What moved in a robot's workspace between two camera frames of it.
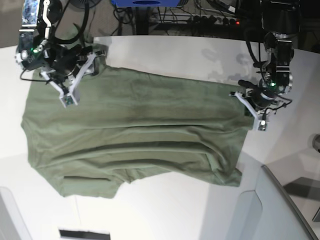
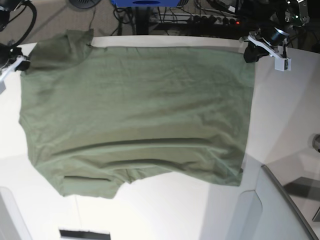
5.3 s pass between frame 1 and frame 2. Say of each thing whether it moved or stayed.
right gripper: moved
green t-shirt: moved
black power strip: stayed
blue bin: stayed
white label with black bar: stayed
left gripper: moved
